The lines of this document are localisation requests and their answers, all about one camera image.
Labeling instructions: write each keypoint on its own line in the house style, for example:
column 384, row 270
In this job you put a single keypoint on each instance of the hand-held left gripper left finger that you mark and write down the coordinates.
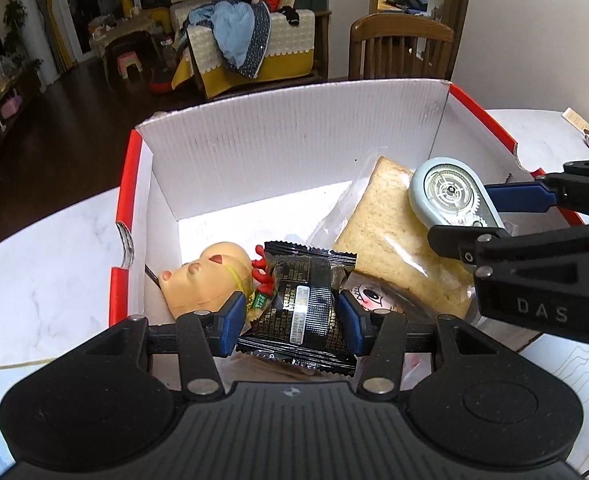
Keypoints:
column 232, row 322

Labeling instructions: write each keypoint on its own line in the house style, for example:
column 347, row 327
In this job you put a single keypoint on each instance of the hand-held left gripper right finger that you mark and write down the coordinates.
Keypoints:
column 352, row 320

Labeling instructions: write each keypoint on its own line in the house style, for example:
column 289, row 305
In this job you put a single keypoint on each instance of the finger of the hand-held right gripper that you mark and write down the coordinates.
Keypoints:
column 464, row 242
column 519, row 195

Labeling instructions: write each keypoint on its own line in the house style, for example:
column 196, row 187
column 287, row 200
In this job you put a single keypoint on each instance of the white eraser with face print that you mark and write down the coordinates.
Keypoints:
column 374, row 297

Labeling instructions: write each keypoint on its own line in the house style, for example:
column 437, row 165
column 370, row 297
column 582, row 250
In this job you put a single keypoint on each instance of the small yellow candy wrapper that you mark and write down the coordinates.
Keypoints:
column 258, row 302

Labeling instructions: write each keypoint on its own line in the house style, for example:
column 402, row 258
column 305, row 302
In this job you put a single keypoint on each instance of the yellow rubber animal toy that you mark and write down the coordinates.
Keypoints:
column 204, row 280

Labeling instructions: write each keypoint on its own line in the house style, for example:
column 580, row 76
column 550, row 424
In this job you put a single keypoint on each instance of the light blue correction tape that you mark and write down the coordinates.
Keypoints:
column 444, row 195

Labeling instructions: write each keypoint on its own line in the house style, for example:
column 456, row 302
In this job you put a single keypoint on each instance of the small red reindeer toy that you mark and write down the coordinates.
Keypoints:
column 260, row 272

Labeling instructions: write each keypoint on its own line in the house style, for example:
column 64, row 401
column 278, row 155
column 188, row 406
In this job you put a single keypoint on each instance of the black snack packet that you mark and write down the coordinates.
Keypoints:
column 294, row 310

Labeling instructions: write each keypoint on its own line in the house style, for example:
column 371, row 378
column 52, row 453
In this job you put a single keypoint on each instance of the bagged bread slice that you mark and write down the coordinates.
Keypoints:
column 384, row 240

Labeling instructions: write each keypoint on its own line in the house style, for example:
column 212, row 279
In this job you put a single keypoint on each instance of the red cardboard box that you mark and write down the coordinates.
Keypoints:
column 274, row 150

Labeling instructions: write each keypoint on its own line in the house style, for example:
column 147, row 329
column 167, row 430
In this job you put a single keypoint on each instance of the yellow card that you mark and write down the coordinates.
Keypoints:
column 576, row 119

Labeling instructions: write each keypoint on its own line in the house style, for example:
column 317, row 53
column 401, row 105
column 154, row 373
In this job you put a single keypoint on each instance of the wooden chair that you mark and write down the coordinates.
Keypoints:
column 399, row 30

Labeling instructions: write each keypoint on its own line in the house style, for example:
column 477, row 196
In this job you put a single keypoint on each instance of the red round floor object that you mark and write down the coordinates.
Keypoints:
column 160, row 81

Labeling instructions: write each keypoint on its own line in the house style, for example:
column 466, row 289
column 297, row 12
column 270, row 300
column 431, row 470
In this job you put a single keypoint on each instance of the sofa with yellow cover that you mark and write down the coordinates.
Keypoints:
column 289, row 45

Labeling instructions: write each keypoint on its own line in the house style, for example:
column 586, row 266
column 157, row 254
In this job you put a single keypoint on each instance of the pink stool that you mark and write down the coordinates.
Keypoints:
column 128, row 61

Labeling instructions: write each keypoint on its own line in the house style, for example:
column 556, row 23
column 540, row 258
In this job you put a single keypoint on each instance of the pile of blue clothes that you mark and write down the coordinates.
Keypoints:
column 234, row 30

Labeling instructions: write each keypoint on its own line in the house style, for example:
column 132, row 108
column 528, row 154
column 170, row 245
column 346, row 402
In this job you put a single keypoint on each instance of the pink bag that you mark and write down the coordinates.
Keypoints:
column 9, row 107

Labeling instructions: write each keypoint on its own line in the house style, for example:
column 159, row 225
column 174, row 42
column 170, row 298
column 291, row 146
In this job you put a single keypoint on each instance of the wooden coffee table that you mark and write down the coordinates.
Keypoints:
column 124, row 27

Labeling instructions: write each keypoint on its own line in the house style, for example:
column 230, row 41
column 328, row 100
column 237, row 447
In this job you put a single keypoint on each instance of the white standing air conditioner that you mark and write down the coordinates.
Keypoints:
column 37, row 30

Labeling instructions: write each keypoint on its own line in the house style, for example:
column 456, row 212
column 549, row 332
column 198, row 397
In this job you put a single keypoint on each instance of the green house plant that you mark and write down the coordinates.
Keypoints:
column 17, row 25

